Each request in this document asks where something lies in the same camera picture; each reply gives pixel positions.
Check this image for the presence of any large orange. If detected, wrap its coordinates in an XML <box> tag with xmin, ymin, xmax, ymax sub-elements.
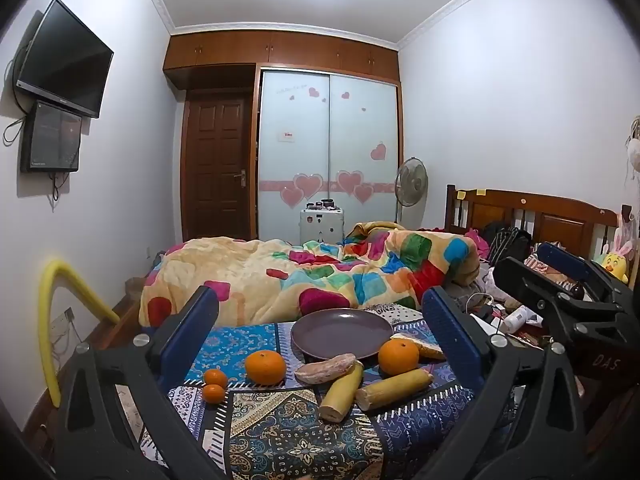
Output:
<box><xmin>377</xmin><ymin>338</ymin><xmax>421</xmax><ymax>377</ymax></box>
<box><xmin>245</xmin><ymin>349</ymin><xmax>288</xmax><ymax>386</ymax></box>

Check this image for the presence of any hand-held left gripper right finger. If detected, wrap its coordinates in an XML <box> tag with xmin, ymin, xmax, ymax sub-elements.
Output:
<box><xmin>421</xmin><ymin>285</ymin><xmax>601</xmax><ymax>480</ymax></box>

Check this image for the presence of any yellow sugarcane piece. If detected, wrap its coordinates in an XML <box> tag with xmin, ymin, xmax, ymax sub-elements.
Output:
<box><xmin>319</xmin><ymin>360</ymin><xmax>365</xmax><ymax>422</ymax></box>
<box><xmin>354</xmin><ymin>368</ymin><xmax>435</xmax><ymax>411</ymax></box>

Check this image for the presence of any yellow foam tube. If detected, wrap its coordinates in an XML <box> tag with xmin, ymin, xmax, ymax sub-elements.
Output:
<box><xmin>39</xmin><ymin>258</ymin><xmax>121</xmax><ymax>409</ymax></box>

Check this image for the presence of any white case with stickers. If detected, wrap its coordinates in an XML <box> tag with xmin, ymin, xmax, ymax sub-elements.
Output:
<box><xmin>298</xmin><ymin>200</ymin><xmax>346</xmax><ymax>247</ymax></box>

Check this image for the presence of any yellow chick plush toy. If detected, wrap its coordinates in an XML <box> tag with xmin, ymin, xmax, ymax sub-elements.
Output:
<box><xmin>596</xmin><ymin>240</ymin><xmax>632</xmax><ymax>284</ymax></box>

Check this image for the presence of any small wall-mounted black monitor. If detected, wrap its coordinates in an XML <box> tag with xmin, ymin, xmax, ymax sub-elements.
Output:
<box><xmin>20</xmin><ymin>101</ymin><xmax>84</xmax><ymax>174</ymax></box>

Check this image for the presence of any blue patterned bed cloth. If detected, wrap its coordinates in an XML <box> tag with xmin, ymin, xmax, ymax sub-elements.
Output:
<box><xmin>132</xmin><ymin>317</ymin><xmax>526</xmax><ymax>480</ymax></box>

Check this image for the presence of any wooden overhead cabinet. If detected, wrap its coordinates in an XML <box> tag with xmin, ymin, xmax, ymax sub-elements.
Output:
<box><xmin>163</xmin><ymin>30</ymin><xmax>403</xmax><ymax>92</ymax></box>

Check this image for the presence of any black bag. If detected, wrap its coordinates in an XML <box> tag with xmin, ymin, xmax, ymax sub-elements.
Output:
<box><xmin>482</xmin><ymin>220</ymin><xmax>534</xmax><ymax>267</ymax></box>

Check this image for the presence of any white plastic bottle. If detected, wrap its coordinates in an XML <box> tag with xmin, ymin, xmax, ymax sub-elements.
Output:
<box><xmin>499</xmin><ymin>306</ymin><xmax>532</xmax><ymax>334</ymax></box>

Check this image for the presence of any white wall socket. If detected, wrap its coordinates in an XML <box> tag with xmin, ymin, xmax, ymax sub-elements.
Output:
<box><xmin>49</xmin><ymin>306</ymin><xmax>77</xmax><ymax>342</ymax></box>

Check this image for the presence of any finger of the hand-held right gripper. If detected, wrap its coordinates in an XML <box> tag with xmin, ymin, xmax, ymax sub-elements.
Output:
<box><xmin>492</xmin><ymin>256</ymin><xmax>632</xmax><ymax>322</ymax></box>
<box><xmin>536</xmin><ymin>241</ymin><xmax>640</xmax><ymax>307</ymax></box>

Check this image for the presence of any frosted wardrobe with pink hearts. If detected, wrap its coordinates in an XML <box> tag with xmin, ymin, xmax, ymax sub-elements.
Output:
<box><xmin>256</xmin><ymin>67</ymin><xmax>402</xmax><ymax>242</ymax></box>

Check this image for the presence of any white standing fan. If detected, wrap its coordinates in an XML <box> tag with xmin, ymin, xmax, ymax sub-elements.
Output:
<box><xmin>393</xmin><ymin>156</ymin><xmax>430</xmax><ymax>227</ymax></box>

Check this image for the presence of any purple round plate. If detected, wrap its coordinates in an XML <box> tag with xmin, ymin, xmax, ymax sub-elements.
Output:
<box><xmin>290</xmin><ymin>308</ymin><xmax>395</xmax><ymax>364</ymax></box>

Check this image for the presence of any colourful patchwork blanket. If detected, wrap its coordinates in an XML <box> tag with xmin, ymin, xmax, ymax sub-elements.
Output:
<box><xmin>139</xmin><ymin>221</ymin><xmax>482</xmax><ymax>330</ymax></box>

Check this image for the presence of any pink sweet potato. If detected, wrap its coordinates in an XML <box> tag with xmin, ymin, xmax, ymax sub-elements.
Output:
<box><xmin>294</xmin><ymin>353</ymin><xmax>357</xmax><ymax>386</ymax></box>

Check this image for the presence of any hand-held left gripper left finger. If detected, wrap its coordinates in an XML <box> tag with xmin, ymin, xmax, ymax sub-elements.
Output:
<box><xmin>47</xmin><ymin>285</ymin><xmax>221</xmax><ymax>480</ymax></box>

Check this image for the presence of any brown wooden door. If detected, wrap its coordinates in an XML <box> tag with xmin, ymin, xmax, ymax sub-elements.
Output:
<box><xmin>182</xmin><ymin>91</ymin><xmax>257</xmax><ymax>242</ymax></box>

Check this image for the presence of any wooden bed headboard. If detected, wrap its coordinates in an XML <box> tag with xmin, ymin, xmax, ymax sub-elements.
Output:
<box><xmin>444</xmin><ymin>184</ymin><xmax>624</xmax><ymax>262</ymax></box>

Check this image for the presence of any wall-mounted black television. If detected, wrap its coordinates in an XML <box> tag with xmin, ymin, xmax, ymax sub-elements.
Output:
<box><xmin>15</xmin><ymin>0</ymin><xmax>115</xmax><ymax>120</ymax></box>

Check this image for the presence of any black wall cable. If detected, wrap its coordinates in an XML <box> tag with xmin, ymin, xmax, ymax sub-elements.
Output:
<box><xmin>49</xmin><ymin>170</ymin><xmax>72</xmax><ymax>208</ymax></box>
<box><xmin>2</xmin><ymin>57</ymin><xmax>28</xmax><ymax>147</ymax></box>

